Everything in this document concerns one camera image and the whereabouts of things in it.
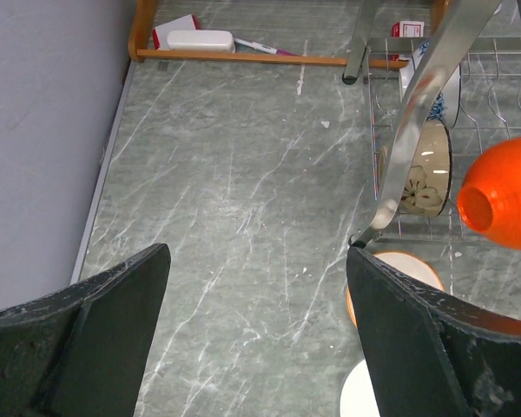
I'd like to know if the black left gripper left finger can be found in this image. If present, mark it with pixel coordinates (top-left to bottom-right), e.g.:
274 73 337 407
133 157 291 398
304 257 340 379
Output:
0 243 171 416

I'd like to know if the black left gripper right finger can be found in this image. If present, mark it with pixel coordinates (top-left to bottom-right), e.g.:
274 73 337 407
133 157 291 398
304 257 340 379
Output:
346 247 521 416

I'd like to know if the black bowl beige flower exterior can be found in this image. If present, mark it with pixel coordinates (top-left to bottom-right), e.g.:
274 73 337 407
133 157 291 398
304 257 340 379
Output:
399 120 452 218

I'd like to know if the orange plastic bowl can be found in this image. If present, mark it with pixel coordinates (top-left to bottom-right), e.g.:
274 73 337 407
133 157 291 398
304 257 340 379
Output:
457 136 521 250

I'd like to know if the blue floral bowl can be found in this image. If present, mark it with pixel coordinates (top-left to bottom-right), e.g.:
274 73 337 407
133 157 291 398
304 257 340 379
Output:
399 39 461 129

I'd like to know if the steel dish rack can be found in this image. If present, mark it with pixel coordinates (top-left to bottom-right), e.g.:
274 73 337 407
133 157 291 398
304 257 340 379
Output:
340 0 521 249

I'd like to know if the red white box under rack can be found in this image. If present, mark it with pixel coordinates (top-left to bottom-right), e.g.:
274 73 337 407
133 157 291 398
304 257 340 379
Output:
391 20 425 61

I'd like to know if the wooden shelf rack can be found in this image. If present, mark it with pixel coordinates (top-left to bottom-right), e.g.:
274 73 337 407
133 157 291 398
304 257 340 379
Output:
128 0 451 70

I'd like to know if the plain white bowl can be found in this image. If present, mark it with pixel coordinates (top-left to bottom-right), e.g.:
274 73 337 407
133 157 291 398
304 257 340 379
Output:
340 360 379 417

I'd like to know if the white bowl orange rim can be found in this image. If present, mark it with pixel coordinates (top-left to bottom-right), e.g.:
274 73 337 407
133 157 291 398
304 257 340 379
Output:
346 250 445 328

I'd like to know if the white rectangular case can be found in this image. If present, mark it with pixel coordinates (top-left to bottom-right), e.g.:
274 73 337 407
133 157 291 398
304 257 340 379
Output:
166 30 235 53

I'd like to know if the red white small box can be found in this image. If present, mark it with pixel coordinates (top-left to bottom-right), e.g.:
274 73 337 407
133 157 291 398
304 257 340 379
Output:
152 14 201 50

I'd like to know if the white pink pen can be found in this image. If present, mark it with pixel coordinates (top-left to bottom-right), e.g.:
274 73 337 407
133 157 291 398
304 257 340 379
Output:
234 37 296 56

